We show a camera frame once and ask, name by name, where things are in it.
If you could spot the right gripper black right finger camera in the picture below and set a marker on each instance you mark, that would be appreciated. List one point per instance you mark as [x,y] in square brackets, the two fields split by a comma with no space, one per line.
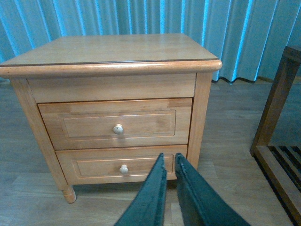
[200,204]

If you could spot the light wooden nightstand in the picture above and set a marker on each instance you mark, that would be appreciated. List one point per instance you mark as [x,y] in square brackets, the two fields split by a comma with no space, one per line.
[112,68]

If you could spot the round wooden knob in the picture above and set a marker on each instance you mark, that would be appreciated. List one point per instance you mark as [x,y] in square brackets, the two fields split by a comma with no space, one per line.
[118,129]
[124,169]

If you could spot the pale blue pleated curtain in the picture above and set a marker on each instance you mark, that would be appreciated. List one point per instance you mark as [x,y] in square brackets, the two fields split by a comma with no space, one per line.
[248,36]

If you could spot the wooden drawer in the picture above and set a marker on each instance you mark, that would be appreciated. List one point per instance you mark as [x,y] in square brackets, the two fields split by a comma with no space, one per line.
[87,125]
[99,166]

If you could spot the dark wooden slatted furniture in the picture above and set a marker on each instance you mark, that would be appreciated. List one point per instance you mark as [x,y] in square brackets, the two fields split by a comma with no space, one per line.
[277,142]

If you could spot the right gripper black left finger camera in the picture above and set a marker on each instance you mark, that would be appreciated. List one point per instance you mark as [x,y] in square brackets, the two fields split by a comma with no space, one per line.
[148,207]

